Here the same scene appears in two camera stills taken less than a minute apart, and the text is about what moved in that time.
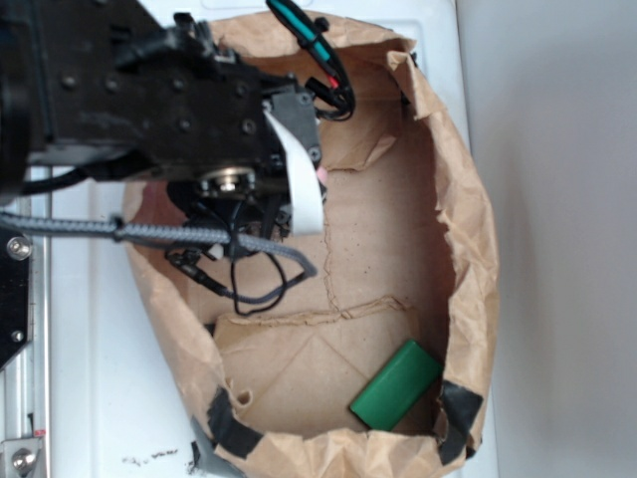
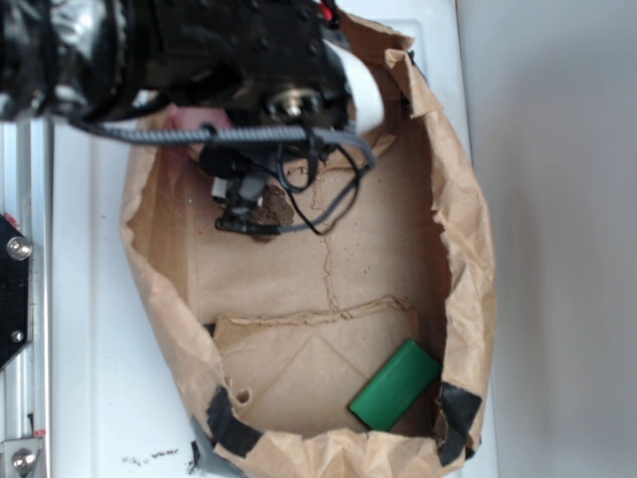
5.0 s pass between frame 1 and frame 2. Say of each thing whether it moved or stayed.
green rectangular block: stayed
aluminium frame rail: stayed
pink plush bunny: moved
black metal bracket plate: stayed
